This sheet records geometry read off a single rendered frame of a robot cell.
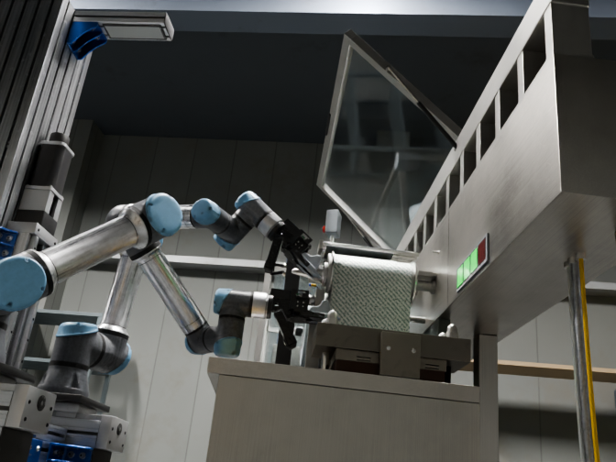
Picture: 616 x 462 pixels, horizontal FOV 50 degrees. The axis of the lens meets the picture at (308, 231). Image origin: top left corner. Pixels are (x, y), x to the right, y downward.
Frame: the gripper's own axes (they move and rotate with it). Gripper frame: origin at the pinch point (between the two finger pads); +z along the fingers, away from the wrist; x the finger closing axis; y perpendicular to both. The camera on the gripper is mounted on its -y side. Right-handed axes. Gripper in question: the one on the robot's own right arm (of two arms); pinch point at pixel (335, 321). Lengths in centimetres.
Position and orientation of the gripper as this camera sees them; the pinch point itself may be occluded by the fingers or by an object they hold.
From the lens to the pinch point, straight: 191.2
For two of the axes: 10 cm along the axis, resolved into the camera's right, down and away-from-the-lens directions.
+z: 9.9, 1.2, 0.3
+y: 1.0, -9.2, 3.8
